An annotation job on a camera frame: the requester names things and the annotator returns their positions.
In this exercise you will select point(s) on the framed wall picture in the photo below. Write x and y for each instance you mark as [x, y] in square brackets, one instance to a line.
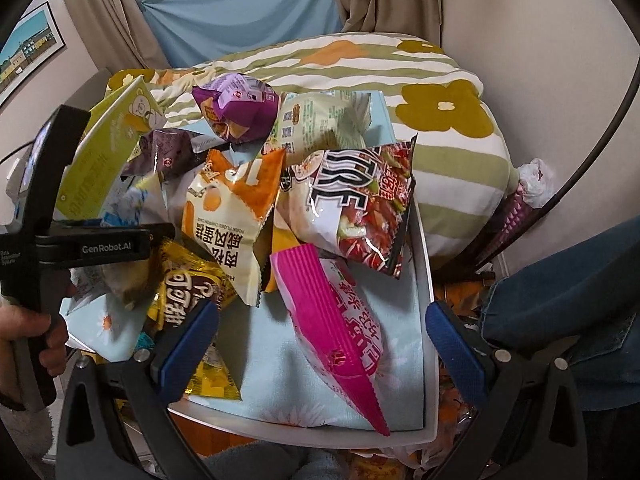
[30, 55]

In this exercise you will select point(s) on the person's jeans leg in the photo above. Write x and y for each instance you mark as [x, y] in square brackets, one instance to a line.
[560, 285]

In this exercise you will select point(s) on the red chili snack packet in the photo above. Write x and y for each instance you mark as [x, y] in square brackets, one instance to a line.
[350, 210]

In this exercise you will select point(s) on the light blue daisy cloth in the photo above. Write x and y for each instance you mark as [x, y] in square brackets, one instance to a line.
[270, 360]

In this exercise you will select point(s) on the blue hanging cloth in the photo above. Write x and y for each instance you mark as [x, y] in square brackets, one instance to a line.
[235, 20]

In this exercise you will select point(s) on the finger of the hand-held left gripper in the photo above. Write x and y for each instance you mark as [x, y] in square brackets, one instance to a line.
[155, 240]

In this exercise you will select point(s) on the pink snack packet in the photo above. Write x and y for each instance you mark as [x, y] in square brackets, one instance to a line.
[340, 340]

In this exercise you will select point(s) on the pale green snack packet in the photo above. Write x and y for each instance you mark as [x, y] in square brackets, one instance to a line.
[320, 120]

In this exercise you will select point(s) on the orange white snack packet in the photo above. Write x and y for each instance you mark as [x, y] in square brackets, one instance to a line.
[225, 210]

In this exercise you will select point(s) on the black curved tube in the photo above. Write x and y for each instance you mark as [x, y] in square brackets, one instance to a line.
[608, 134]

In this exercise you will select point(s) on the flower striped blanket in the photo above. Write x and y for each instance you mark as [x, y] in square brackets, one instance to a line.
[440, 110]

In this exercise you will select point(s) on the purple snack packet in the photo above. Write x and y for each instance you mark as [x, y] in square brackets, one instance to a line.
[240, 110]

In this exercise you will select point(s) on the white plastic bag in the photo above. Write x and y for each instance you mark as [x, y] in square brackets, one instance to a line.
[537, 180]

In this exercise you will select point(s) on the dark brown snack packet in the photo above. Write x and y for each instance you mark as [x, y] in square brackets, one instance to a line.
[165, 155]

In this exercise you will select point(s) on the person's left hand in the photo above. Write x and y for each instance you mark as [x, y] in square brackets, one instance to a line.
[55, 345]

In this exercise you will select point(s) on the silver blue snack packet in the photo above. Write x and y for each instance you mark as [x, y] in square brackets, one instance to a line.
[130, 205]

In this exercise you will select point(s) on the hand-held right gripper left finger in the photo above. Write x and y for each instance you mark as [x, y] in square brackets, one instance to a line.
[187, 340]

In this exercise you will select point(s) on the purple dotted bag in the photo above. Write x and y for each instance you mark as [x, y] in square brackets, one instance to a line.
[510, 220]

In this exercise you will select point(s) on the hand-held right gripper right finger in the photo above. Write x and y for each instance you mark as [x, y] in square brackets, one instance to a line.
[457, 345]

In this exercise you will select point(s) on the yellow-green cardboard box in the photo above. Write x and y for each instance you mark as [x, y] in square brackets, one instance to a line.
[100, 160]

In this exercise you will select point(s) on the yellow snack packet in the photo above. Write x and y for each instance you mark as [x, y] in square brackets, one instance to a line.
[215, 375]

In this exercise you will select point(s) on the gold chocolate snack packet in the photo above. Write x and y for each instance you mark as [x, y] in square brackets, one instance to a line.
[180, 290]

